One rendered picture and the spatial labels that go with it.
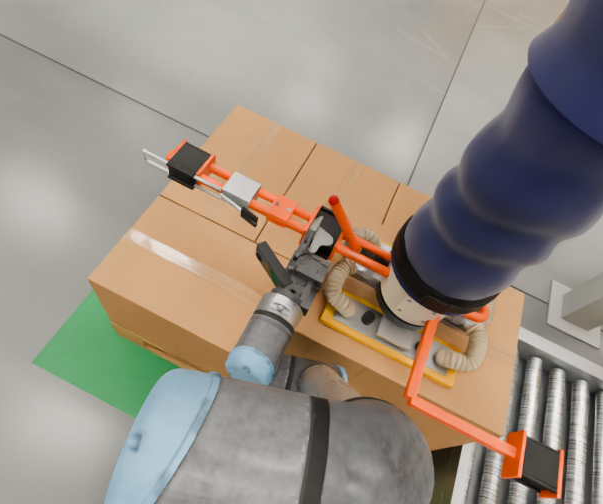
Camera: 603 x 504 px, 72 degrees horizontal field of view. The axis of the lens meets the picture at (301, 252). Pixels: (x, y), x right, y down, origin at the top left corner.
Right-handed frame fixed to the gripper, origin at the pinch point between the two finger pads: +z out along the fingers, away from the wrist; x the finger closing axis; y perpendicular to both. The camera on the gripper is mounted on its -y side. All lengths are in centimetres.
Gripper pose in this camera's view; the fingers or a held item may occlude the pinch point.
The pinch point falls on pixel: (313, 227)
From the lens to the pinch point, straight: 95.7
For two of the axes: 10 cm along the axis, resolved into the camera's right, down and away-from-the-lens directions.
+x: 1.9, -4.8, -8.6
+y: 8.9, 4.5, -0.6
